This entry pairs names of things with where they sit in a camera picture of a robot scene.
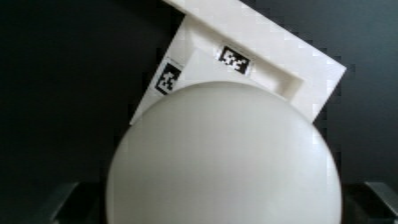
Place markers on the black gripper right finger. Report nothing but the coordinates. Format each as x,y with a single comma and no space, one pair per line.
370,203

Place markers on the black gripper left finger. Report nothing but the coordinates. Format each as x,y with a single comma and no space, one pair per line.
73,206

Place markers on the white lamp bulb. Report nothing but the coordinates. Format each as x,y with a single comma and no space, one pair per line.
222,163

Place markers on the white lamp base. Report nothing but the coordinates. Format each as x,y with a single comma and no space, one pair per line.
233,47

